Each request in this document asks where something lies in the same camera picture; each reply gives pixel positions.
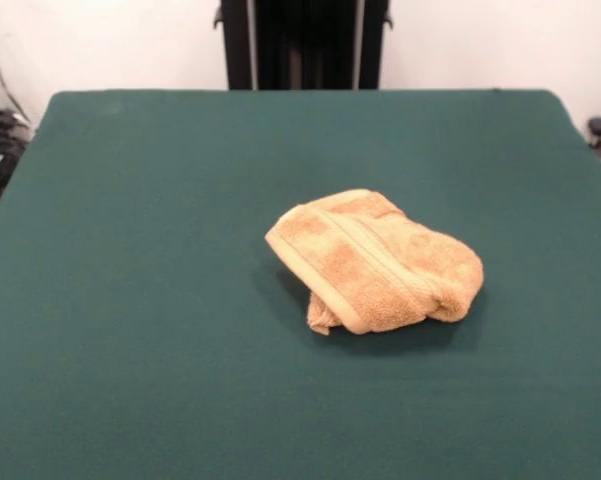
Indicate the orange terry towel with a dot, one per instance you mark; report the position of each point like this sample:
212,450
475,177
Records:
380,270

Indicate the dark green tablecloth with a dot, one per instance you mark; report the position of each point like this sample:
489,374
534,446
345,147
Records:
130,300

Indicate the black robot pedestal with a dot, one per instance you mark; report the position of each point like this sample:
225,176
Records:
305,50

